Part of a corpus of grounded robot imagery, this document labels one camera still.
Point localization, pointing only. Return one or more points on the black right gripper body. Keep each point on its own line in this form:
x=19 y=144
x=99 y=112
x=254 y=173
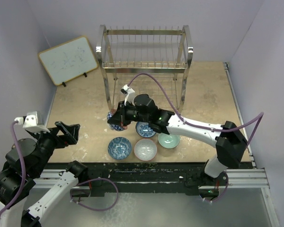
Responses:
x=131 y=112

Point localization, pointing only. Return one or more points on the small whiteboard yellow frame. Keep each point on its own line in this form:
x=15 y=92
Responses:
x=68 y=60

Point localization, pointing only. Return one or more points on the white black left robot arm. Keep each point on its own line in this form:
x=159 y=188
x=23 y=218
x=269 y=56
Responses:
x=25 y=162

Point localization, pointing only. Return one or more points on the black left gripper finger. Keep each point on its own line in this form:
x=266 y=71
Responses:
x=66 y=137
x=71 y=130

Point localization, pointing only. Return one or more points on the blue floral bowl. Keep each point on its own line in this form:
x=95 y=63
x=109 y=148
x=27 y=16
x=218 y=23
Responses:
x=144 y=130

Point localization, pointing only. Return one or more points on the light green celadon bowl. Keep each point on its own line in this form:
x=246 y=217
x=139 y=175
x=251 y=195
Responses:
x=168 y=140

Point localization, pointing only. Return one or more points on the white red rimmed bowl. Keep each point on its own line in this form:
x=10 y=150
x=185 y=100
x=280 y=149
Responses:
x=145 y=150

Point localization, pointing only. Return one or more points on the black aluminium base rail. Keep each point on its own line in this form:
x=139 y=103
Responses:
x=182 y=177

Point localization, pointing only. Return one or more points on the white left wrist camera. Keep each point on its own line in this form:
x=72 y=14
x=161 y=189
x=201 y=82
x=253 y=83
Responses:
x=33 y=122

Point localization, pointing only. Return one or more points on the red zigzag patterned bowl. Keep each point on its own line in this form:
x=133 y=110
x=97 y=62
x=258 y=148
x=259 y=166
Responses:
x=115 y=127

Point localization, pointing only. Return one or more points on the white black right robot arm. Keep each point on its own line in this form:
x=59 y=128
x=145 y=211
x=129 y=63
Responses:
x=227 y=139

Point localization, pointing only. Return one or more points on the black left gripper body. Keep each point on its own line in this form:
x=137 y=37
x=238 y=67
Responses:
x=46 y=141

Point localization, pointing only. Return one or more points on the stainless steel dish rack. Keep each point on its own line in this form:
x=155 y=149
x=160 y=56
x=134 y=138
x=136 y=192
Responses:
x=164 y=52

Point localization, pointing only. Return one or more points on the blue patterned bowl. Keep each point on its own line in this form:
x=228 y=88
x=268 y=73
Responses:
x=119 y=148

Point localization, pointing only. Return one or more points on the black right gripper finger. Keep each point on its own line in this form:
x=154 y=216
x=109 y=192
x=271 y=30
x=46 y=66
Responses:
x=122 y=122
x=115 y=118

